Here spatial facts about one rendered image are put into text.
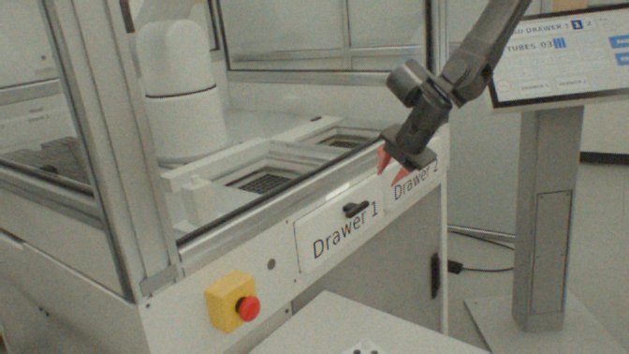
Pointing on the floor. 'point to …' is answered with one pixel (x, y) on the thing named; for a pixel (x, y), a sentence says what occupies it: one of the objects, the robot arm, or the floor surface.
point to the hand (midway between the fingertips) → (387, 177)
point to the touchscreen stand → (543, 250)
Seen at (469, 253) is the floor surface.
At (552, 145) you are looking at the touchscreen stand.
